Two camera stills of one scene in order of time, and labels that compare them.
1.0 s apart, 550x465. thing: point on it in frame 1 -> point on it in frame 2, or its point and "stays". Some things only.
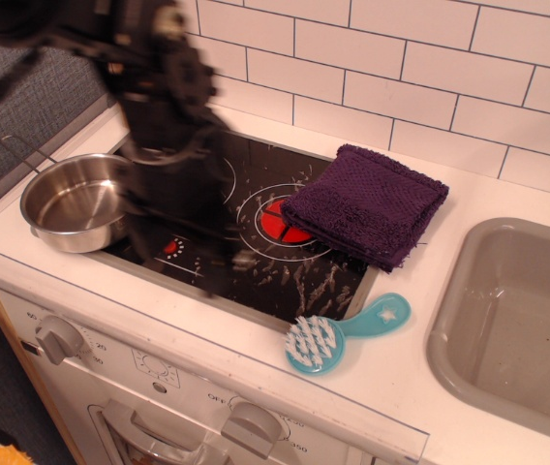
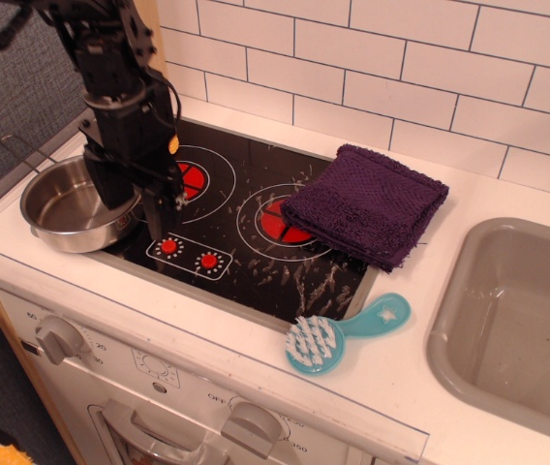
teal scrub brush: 315,345 stays
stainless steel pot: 76,203 stays
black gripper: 181,179 -> 135,140
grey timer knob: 59,338 stays
